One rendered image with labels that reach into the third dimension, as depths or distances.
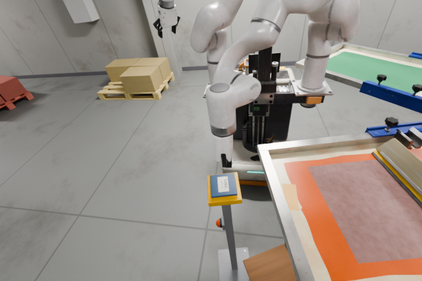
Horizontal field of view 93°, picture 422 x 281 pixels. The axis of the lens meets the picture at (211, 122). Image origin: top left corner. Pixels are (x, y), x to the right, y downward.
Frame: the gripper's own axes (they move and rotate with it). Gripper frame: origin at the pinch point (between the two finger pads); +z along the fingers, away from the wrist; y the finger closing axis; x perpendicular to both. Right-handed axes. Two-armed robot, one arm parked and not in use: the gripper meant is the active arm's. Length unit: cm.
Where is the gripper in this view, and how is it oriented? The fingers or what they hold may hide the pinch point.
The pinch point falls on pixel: (227, 162)
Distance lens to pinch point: 69.5
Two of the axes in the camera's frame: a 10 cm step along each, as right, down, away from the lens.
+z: 1.2, 7.8, 6.2
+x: 9.8, 0.1, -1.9
